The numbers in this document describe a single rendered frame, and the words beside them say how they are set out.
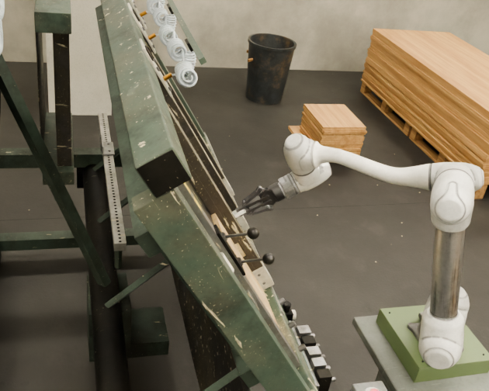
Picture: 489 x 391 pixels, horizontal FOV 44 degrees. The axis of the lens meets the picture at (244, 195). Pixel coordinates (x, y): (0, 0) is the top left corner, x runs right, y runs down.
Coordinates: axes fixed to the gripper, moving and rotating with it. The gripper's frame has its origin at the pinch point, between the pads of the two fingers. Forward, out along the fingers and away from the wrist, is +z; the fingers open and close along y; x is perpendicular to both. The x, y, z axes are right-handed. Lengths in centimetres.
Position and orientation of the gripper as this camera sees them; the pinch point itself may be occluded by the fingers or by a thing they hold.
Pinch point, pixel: (237, 212)
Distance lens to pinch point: 245.7
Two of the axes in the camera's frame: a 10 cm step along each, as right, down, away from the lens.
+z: -8.8, 4.6, 0.5
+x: 2.4, 5.4, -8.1
